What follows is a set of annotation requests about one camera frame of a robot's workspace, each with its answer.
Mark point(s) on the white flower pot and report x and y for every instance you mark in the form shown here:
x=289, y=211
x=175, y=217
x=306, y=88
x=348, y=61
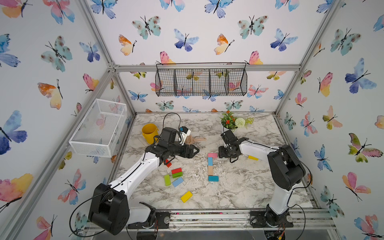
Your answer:
x=229, y=133

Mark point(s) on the small yellow building block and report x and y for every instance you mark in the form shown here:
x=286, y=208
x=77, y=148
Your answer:
x=253, y=158

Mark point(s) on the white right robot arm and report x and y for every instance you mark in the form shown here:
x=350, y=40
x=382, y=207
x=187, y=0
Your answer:
x=286, y=169

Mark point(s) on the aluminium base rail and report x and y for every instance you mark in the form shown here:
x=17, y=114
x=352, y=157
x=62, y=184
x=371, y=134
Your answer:
x=242, y=219

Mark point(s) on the pale blue building block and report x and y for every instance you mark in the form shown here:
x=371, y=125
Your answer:
x=177, y=182

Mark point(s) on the light blue building block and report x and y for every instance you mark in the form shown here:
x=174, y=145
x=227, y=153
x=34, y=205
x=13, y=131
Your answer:
x=210, y=161

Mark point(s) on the white mesh wall basket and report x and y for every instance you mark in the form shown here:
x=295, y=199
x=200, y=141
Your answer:
x=98, y=132

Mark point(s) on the beige plastic slotted scoop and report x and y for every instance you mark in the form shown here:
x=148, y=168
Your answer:
x=190, y=140

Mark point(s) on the red flat building block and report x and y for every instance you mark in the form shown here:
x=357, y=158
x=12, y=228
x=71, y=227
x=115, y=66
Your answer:
x=175, y=171

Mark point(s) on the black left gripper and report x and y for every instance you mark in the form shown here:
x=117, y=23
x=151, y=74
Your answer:
x=189, y=155

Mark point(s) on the black wire wall basket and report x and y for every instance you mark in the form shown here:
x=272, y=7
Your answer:
x=201, y=79

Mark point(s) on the teal building block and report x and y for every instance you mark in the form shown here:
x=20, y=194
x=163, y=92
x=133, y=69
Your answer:
x=213, y=178

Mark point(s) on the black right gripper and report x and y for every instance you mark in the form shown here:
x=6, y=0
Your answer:
x=221, y=153

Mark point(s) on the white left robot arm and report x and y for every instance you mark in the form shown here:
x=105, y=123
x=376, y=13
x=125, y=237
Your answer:
x=110, y=209

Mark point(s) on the green flat building block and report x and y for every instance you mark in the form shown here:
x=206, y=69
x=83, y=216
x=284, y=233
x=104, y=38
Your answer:
x=177, y=175

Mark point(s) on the pink building block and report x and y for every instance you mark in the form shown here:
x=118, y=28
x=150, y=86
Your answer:
x=213, y=155

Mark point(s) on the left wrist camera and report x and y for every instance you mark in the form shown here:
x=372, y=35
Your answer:
x=184, y=133

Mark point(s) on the yellow cup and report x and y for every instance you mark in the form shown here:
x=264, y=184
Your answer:
x=149, y=131

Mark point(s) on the natural wood building block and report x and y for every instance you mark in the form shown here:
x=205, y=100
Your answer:
x=210, y=170

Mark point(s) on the yellow long building block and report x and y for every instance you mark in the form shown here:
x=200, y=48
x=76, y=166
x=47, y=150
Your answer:
x=186, y=197

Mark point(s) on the light green building block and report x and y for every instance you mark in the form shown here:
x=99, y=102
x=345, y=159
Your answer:
x=167, y=180

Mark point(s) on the artificial green flower plant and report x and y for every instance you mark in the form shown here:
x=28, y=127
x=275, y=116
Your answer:
x=230, y=122

